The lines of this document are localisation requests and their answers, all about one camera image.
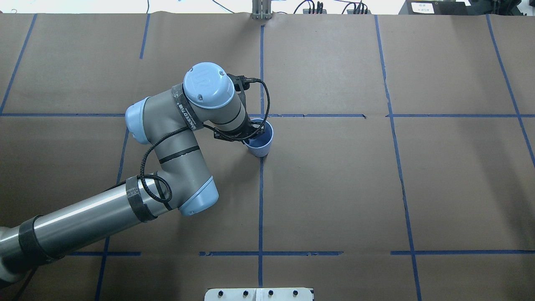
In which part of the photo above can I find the white mounting post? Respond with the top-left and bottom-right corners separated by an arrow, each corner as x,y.
204,287 -> 315,301

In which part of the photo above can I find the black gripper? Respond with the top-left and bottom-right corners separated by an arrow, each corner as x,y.
214,121 -> 265,142

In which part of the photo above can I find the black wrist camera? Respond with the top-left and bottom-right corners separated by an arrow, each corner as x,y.
227,74 -> 254,93

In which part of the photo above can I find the blue cup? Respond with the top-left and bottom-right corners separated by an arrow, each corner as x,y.
244,120 -> 275,158

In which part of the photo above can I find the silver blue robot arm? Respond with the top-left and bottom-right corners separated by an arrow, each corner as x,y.
1,62 -> 269,288

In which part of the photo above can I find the black box with label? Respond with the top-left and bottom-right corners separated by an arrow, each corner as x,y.
398,0 -> 470,15

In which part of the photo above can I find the aluminium frame post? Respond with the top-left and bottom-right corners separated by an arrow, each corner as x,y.
251,0 -> 273,20

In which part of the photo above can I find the brown paper table cover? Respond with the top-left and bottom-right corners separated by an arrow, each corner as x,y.
1,12 -> 534,301

